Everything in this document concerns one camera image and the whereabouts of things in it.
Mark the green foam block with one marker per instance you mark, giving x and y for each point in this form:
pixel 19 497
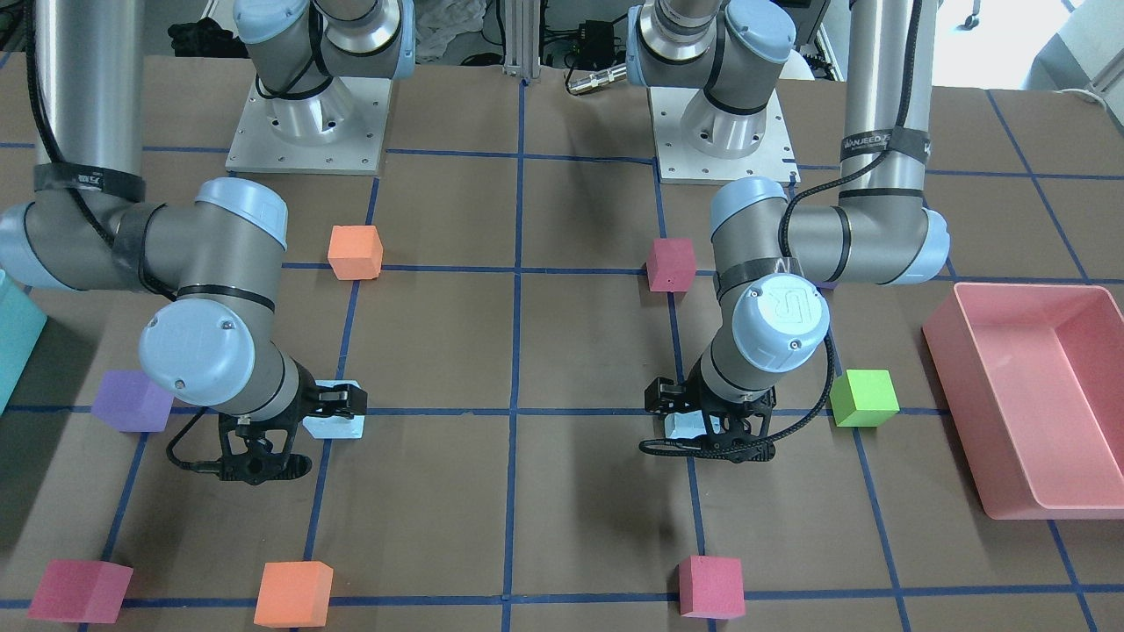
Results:
pixel 863 398

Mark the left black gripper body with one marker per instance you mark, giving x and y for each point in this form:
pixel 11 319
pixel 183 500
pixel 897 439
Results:
pixel 665 396

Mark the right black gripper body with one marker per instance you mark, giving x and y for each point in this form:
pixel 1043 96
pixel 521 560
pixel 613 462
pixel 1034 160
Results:
pixel 309 394

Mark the orange block row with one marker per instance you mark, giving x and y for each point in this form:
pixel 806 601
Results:
pixel 294 595
pixel 355 252

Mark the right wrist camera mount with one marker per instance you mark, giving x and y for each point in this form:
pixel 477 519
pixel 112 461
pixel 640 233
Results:
pixel 256 452

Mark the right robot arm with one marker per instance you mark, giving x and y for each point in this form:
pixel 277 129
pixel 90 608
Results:
pixel 89 227

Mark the orange block far row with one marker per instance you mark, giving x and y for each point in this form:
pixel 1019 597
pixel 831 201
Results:
pixel 355 252

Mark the crimson block near corner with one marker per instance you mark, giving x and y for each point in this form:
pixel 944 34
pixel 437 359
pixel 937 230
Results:
pixel 80 591

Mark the pink plastic bin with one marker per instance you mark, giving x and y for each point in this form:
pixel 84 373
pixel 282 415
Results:
pixel 1033 376

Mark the black power box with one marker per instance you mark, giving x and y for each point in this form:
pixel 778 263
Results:
pixel 593 39

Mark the crimson block row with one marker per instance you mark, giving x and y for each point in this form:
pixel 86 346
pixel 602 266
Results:
pixel 671 265
pixel 711 587

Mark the crimson block near row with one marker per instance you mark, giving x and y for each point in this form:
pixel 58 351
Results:
pixel 711 587

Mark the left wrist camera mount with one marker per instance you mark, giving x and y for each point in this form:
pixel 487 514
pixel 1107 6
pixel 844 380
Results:
pixel 737 432

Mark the aluminium frame post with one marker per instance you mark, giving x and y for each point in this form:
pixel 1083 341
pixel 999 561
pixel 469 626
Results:
pixel 522 38

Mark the orange block near row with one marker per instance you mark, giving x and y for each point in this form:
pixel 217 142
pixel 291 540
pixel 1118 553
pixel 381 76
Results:
pixel 294 595

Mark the crimson block far row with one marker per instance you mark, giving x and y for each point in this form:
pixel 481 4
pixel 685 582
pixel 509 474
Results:
pixel 671 265

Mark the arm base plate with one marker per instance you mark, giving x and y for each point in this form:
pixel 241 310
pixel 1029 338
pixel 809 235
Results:
pixel 698 145
pixel 339 132

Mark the light blue block arm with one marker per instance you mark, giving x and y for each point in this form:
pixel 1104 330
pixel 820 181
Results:
pixel 336 427
pixel 692 426

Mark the silver metal connector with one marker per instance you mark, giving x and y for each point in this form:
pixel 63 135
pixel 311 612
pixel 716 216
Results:
pixel 597 80

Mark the teal plastic bin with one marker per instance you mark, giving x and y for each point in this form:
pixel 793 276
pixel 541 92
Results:
pixel 22 322

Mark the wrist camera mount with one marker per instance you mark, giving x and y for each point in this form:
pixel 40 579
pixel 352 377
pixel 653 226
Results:
pixel 256 452
pixel 737 432

